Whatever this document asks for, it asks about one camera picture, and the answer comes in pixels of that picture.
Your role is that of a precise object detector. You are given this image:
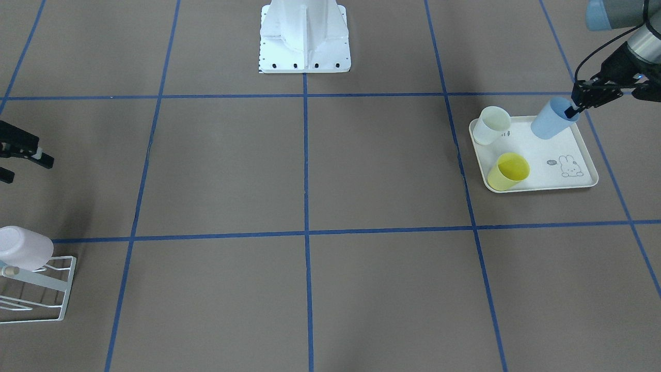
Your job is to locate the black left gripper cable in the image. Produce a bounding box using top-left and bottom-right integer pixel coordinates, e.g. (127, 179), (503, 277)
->
(573, 21), (656, 83)

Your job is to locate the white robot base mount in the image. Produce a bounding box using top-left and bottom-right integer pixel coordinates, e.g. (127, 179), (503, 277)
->
(258, 1), (352, 74)

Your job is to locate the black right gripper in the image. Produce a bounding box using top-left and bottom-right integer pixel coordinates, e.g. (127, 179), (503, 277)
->
(0, 120), (55, 184)

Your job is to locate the cream plastic tray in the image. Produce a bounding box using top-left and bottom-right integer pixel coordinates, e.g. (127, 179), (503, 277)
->
(472, 116), (599, 193)

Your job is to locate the yellow plastic cup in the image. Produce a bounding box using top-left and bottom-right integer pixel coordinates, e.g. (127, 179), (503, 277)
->
(487, 152), (530, 192)

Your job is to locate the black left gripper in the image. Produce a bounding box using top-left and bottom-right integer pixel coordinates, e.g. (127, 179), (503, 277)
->
(564, 42), (660, 119)

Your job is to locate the white wire cup rack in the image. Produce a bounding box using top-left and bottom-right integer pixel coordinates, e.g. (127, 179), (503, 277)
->
(2, 256), (76, 326)

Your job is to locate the light blue plastic cup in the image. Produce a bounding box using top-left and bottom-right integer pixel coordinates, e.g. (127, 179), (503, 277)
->
(531, 97), (578, 140)

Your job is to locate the pink plastic cup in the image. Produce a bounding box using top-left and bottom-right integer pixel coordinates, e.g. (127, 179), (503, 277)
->
(1, 226), (54, 271)

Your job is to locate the cream plastic cup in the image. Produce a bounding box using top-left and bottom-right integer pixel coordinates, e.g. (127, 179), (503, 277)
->
(471, 106), (511, 146)

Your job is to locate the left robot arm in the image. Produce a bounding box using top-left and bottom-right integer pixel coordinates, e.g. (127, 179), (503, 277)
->
(562, 1), (660, 119)

